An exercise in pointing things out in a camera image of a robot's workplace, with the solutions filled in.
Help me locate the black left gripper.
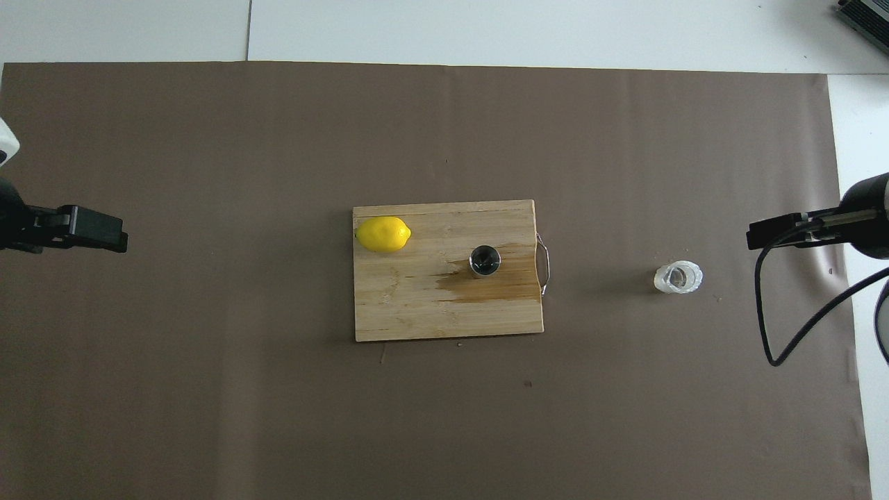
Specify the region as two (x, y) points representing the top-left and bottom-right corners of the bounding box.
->
(0, 177), (129, 254)

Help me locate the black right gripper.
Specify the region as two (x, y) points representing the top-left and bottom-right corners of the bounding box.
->
(747, 172), (889, 261)

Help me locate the small clear glass cup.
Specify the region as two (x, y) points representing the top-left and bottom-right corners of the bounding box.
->
(653, 260), (704, 295)

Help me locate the steel cocktail jigger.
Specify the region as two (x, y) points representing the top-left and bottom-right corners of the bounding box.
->
(469, 244), (502, 280)

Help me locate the black finned device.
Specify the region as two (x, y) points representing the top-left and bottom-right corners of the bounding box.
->
(836, 0), (889, 55)

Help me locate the brown paper table mat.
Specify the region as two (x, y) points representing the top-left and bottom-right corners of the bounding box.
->
(0, 61), (872, 500)

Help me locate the yellow lemon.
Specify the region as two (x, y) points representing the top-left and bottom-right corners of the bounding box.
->
(355, 216), (412, 253)

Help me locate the wooden cutting board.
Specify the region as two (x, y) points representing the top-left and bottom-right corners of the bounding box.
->
(352, 199), (553, 343)

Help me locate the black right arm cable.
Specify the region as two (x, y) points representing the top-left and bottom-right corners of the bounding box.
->
(755, 221), (889, 367)

